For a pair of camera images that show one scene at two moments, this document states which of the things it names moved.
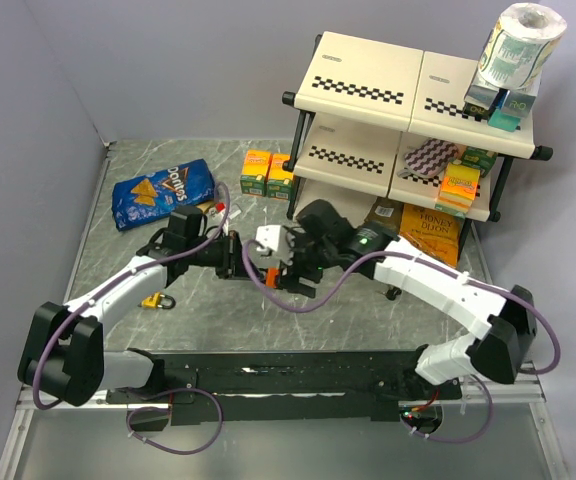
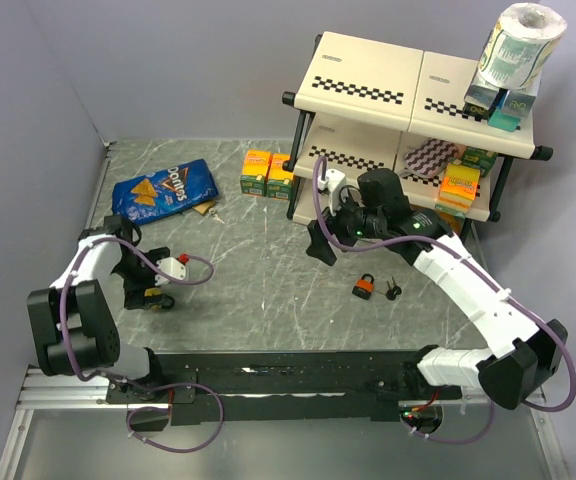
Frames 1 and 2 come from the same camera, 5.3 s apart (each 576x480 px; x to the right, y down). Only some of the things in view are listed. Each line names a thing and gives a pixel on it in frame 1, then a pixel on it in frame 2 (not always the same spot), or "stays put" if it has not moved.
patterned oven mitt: [428, 158] stays put
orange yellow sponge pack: [458, 189] stays put
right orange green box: [280, 180] stays put
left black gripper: [232, 264] -> [134, 293]
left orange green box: [255, 165] stays put
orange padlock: [272, 277] -> [364, 287]
